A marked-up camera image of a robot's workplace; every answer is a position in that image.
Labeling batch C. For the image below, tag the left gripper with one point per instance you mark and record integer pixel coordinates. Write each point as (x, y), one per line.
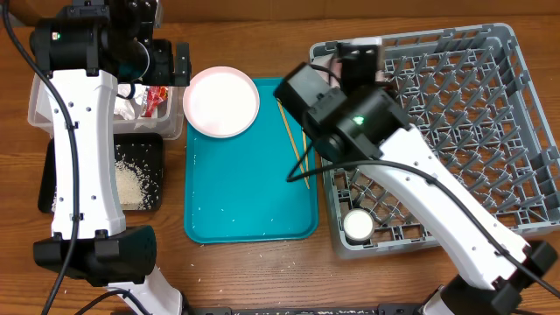
(164, 73)

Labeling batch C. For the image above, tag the crumpled white tissue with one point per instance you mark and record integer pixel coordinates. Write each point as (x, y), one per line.
(130, 101)

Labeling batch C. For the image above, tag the white cup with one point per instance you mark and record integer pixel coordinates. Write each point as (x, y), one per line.
(358, 226)

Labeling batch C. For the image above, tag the rice pile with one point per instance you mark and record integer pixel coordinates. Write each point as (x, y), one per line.
(138, 182)

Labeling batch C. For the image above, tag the black tray bin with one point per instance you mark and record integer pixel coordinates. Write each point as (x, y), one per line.
(151, 141)

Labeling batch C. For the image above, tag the grey dishwasher rack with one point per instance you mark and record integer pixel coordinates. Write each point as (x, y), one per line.
(469, 91)

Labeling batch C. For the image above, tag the clear plastic bin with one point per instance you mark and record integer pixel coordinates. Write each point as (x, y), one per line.
(167, 120)

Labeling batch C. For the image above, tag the wooden chopstick near rack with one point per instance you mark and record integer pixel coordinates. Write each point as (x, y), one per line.
(305, 164)

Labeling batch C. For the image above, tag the large pink plate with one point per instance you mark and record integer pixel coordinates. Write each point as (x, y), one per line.
(221, 102)

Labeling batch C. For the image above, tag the teal plastic tray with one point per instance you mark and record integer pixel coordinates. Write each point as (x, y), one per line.
(236, 188)

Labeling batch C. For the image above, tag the wooden chopstick inner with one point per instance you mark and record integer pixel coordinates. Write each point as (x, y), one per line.
(288, 129)

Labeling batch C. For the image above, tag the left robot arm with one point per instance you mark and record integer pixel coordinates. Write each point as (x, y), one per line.
(82, 55)

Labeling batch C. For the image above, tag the red snack wrapper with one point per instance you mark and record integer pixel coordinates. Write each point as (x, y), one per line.
(152, 98)

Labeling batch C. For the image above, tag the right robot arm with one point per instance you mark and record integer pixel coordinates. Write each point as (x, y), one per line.
(354, 120)

